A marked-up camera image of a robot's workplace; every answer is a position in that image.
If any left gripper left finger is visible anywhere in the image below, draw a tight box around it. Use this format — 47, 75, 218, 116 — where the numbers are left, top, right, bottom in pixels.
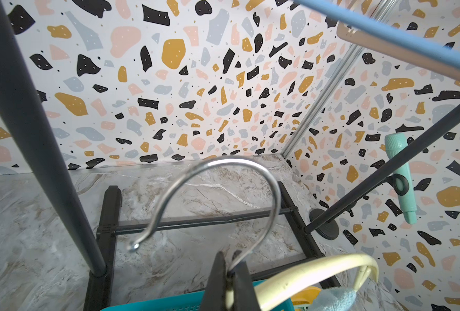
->
199, 251, 227, 311

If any blue wire hanger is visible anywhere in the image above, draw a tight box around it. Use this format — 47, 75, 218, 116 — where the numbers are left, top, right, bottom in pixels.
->
298, 0, 460, 69

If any yellow plastic tray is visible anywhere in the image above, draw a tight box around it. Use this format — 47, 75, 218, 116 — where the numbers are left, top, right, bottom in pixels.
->
290, 286, 322, 311

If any teal plastic basket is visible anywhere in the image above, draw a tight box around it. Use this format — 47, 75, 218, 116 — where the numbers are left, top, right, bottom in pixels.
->
97, 279, 297, 311

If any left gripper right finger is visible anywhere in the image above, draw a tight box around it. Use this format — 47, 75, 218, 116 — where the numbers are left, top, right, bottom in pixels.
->
233, 261, 261, 311

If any light teal towel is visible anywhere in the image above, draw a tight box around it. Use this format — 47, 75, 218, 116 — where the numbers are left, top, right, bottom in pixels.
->
307, 287, 357, 311

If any cream plastic hanger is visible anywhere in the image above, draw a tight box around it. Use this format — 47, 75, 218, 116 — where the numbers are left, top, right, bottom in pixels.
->
128, 157, 379, 310

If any beige plastic hanger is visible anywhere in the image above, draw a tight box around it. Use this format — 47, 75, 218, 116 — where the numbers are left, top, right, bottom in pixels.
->
337, 22, 460, 81

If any mint green microphone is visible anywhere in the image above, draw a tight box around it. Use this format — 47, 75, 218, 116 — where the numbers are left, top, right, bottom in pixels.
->
384, 133, 417, 225

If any black clothes rack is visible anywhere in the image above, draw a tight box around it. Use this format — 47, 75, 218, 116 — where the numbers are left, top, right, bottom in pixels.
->
0, 0, 460, 311

